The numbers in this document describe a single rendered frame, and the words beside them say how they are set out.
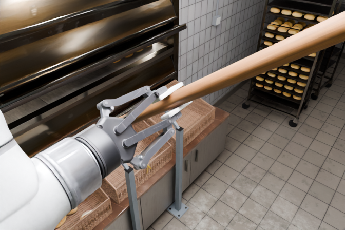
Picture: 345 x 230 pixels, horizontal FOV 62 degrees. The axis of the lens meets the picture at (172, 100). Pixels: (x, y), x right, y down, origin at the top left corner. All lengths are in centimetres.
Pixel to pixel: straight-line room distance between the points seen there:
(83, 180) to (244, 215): 243
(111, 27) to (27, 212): 176
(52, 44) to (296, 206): 241
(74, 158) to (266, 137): 320
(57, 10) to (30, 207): 148
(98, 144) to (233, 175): 265
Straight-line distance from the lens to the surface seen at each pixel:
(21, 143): 200
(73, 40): 189
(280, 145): 346
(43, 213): 39
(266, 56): 40
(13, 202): 37
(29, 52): 178
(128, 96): 49
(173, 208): 272
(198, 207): 275
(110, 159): 43
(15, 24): 168
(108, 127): 46
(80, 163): 40
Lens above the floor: 228
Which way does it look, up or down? 36 degrees down
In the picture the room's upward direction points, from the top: straight up
